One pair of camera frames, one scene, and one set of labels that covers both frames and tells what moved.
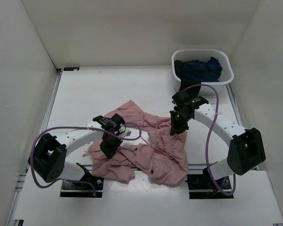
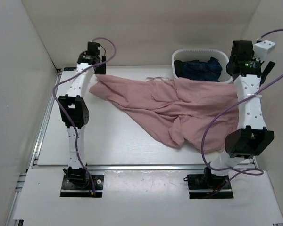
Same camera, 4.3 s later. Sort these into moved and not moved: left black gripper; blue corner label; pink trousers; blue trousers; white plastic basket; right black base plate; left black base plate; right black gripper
Moved: pink trousers; right black gripper; left black gripper
Not moved: blue trousers; right black base plate; white plastic basket; left black base plate; blue corner label
